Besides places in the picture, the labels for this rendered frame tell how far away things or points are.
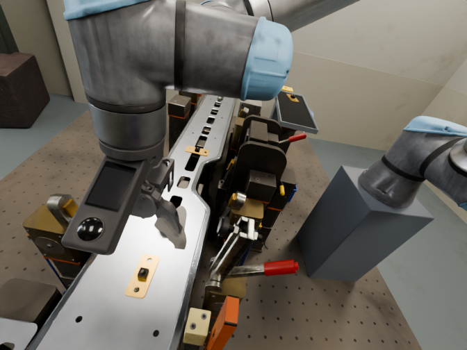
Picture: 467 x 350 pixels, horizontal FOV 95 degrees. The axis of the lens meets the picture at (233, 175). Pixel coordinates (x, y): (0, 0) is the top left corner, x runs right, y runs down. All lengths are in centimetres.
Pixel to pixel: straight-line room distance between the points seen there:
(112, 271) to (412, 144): 74
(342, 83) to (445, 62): 128
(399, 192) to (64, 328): 78
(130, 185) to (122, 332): 29
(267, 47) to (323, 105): 328
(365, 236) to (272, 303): 37
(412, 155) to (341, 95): 288
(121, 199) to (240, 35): 20
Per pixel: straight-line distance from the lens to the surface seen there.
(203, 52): 21
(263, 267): 40
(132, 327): 48
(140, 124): 23
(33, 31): 375
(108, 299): 50
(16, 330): 53
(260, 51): 22
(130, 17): 21
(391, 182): 73
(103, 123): 24
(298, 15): 36
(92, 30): 21
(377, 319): 104
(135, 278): 50
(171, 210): 31
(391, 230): 80
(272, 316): 84
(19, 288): 59
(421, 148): 68
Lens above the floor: 146
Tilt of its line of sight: 39 degrees down
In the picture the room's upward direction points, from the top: 14 degrees clockwise
